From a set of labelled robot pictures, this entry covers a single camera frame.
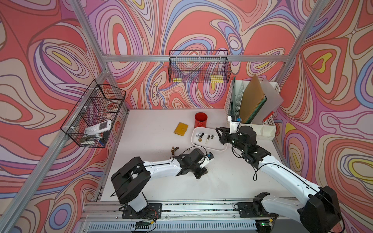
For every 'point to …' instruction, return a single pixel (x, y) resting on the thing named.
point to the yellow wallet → (180, 129)
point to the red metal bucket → (200, 120)
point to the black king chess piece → (201, 135)
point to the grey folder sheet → (274, 100)
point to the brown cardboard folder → (252, 96)
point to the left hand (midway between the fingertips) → (207, 171)
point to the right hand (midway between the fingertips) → (217, 132)
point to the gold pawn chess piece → (200, 140)
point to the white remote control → (102, 126)
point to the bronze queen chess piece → (208, 137)
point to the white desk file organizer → (267, 130)
